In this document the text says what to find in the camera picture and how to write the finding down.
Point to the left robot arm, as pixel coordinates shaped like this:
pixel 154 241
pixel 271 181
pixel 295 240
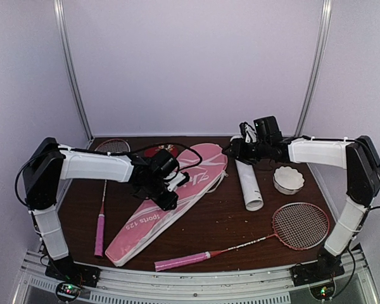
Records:
pixel 156 178

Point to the left aluminium corner post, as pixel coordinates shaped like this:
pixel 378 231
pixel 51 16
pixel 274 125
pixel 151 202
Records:
pixel 70 69

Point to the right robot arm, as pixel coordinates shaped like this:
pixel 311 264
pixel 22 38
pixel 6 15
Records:
pixel 356 157

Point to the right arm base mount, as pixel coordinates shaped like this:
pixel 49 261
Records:
pixel 319 275

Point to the pink racket bag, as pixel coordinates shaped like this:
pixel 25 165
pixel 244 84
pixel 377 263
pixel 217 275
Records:
pixel 204 169

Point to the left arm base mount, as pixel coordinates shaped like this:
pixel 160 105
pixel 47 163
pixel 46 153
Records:
pixel 73 277

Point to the white shuttlecock tube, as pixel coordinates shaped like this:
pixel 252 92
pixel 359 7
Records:
pixel 251 192

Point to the front aluminium rail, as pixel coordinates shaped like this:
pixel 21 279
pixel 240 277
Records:
pixel 271 285

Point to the right aluminium corner post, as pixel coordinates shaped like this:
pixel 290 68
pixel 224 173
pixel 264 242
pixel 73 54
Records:
pixel 322 37

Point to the pink-handled badminton racket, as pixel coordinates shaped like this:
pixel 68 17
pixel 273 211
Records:
pixel 298 226
pixel 112 146

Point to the white scalloped bowl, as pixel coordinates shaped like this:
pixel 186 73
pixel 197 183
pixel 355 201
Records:
pixel 288 180

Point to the aluminium corner post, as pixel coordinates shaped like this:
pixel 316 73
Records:
pixel 322 37
pixel 70 69

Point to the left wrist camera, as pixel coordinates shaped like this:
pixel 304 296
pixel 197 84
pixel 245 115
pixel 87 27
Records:
pixel 175 180

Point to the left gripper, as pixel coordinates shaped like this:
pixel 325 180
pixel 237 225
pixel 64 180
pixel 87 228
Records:
pixel 165 205

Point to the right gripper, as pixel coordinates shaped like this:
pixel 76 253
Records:
pixel 238 151

